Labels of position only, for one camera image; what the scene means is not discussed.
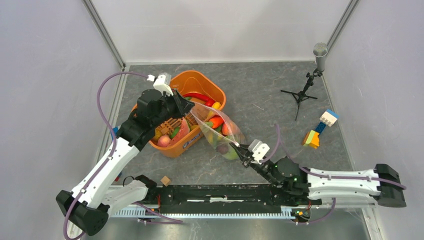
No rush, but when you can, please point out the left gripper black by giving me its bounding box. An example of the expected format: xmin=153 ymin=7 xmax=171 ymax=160
xmin=151 ymin=87 xmax=195 ymax=127

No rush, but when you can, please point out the green round fruit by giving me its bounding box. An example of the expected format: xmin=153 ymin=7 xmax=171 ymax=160
xmin=223 ymin=145 xmax=240 ymax=160

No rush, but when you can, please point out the dark purple plum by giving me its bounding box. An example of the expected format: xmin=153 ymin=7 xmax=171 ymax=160
xmin=215 ymin=143 xmax=229 ymax=155

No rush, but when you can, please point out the clear zip top bag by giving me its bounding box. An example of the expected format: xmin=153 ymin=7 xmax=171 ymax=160
xmin=190 ymin=103 xmax=247 ymax=157

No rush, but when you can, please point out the orange carrot green top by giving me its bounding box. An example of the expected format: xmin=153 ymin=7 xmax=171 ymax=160
xmin=205 ymin=116 xmax=225 ymax=129

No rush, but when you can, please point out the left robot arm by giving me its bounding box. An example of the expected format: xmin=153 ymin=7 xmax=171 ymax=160
xmin=55 ymin=89 xmax=195 ymax=240

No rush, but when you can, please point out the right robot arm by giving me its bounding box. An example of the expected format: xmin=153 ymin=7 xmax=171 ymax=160
xmin=230 ymin=143 xmax=407 ymax=208

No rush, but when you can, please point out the watermelon slice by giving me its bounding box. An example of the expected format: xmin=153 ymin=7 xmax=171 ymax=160
xmin=168 ymin=118 xmax=191 ymax=147

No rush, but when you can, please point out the red chili pepper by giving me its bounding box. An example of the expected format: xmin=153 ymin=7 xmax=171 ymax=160
xmin=183 ymin=92 xmax=216 ymax=107

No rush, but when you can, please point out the yellow chili pepper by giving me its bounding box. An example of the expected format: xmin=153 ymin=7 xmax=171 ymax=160
xmin=210 ymin=102 xmax=222 ymax=116

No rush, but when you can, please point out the peach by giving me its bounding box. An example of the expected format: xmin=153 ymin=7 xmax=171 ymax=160
xmin=157 ymin=134 xmax=172 ymax=148

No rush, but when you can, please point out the orange yellow toy block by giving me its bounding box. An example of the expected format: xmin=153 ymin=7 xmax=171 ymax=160
xmin=301 ymin=122 xmax=327 ymax=149

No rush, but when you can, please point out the blue green white block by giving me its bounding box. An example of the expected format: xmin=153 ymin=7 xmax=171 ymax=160
xmin=110 ymin=126 xmax=119 ymax=138

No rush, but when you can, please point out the small wooden cube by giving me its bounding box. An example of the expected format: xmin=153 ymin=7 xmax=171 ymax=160
xmin=160 ymin=176 xmax=172 ymax=187

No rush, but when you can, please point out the white blue toy block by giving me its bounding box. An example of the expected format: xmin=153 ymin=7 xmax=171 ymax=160
xmin=319 ymin=109 xmax=339 ymax=127

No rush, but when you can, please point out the microphone on tripod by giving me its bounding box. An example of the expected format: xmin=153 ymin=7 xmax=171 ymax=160
xmin=280 ymin=42 xmax=329 ymax=121

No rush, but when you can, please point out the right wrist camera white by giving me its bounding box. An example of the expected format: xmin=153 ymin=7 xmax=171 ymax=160
xmin=247 ymin=139 xmax=270 ymax=164

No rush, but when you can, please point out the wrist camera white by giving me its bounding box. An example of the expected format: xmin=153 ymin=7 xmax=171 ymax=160
xmin=247 ymin=139 xmax=270 ymax=164
xmin=147 ymin=72 xmax=174 ymax=96

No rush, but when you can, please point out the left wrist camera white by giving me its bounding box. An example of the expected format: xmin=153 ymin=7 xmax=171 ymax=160
xmin=147 ymin=72 xmax=174 ymax=96

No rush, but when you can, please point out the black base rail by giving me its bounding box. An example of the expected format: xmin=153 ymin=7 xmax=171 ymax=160
xmin=125 ymin=183 xmax=322 ymax=216

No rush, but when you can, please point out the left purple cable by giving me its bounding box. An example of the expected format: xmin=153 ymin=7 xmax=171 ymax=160
xmin=62 ymin=71 xmax=185 ymax=240

